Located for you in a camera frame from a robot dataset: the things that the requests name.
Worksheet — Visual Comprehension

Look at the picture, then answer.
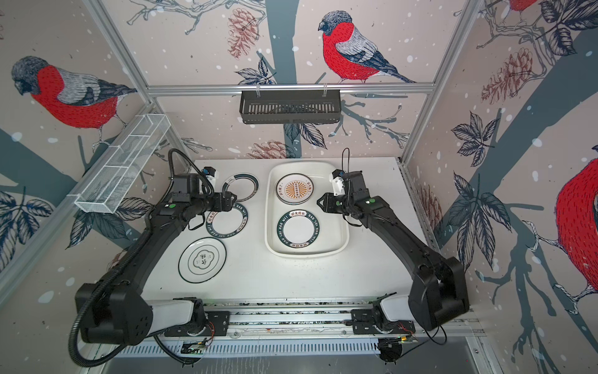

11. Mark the black hanging wire basket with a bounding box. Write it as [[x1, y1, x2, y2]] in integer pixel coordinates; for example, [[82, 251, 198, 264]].
[[239, 90, 342, 125]]

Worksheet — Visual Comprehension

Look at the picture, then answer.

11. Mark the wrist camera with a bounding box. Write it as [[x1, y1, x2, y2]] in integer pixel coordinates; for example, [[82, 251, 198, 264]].
[[202, 166, 219, 185], [330, 169, 346, 196]]

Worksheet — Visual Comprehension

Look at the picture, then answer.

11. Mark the white plate flower outline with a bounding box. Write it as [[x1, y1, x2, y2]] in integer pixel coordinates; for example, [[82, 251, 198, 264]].
[[178, 238, 227, 284]]

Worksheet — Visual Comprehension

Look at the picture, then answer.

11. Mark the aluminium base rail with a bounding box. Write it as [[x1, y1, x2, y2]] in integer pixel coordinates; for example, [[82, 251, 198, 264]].
[[125, 302, 468, 359]]

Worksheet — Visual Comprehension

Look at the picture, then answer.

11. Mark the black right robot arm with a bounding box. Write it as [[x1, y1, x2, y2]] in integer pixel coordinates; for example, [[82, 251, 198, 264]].
[[317, 169, 470, 331]]

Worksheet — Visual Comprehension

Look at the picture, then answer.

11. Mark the green rim plate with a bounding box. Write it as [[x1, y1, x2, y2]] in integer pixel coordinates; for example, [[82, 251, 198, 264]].
[[206, 204, 249, 239], [276, 210, 321, 249]]

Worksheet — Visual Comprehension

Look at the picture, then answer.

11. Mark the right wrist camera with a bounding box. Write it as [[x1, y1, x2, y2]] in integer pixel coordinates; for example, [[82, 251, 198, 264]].
[[330, 169, 346, 196]]

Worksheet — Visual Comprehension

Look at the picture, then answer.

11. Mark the green rim plate front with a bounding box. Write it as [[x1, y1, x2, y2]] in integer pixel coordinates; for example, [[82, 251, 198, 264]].
[[276, 210, 321, 249]]

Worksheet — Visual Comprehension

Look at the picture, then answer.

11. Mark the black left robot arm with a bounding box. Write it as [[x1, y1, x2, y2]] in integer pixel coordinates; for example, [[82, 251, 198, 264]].
[[71, 174, 237, 347]]

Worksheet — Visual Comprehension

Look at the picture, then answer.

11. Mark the horizontal aluminium frame bar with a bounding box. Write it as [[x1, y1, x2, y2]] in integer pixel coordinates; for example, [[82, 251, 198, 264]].
[[146, 83, 436, 98]]

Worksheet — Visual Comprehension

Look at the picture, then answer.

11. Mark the white mesh wall shelf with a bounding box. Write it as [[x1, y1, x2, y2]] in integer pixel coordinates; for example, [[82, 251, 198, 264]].
[[75, 114, 171, 213]]

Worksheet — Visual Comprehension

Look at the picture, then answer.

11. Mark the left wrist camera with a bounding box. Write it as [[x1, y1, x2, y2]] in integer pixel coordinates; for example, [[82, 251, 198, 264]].
[[202, 166, 219, 185]]

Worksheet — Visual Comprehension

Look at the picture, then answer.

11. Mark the white plastic bin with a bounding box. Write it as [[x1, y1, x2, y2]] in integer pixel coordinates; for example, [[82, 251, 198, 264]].
[[264, 161, 350, 259]]

